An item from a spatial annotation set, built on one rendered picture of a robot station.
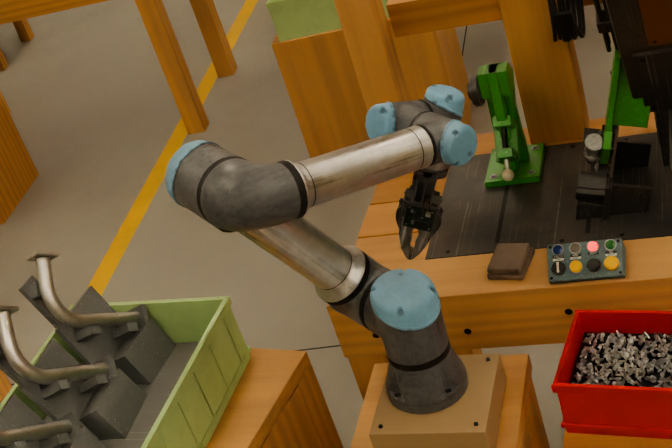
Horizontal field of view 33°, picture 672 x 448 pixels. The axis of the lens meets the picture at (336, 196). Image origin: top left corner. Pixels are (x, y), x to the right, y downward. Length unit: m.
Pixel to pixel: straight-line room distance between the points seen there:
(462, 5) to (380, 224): 0.57
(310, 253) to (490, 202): 0.75
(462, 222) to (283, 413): 0.59
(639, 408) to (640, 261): 0.39
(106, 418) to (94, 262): 2.49
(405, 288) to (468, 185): 0.76
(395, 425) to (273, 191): 0.55
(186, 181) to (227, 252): 2.73
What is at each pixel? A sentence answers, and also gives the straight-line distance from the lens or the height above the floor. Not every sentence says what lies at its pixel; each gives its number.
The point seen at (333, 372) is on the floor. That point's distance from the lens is 3.76.
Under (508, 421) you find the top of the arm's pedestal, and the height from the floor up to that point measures 0.85.
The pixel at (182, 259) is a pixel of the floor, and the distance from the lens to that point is 4.64.
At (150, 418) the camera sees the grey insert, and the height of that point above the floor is 0.85.
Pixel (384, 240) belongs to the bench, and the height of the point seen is 0.88.
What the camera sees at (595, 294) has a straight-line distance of 2.35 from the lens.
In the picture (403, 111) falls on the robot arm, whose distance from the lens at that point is 2.03.
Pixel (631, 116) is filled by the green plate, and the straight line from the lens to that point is 2.39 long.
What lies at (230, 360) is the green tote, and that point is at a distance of 2.52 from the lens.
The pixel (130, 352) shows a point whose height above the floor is 0.92.
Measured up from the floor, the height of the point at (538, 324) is 0.81.
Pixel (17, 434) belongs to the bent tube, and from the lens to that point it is 2.30.
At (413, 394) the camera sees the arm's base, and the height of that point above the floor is 0.97.
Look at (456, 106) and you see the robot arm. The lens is 2.10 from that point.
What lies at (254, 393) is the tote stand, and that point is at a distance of 2.50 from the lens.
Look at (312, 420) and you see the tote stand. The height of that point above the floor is 0.64.
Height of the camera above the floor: 2.31
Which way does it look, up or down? 30 degrees down
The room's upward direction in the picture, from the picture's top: 19 degrees counter-clockwise
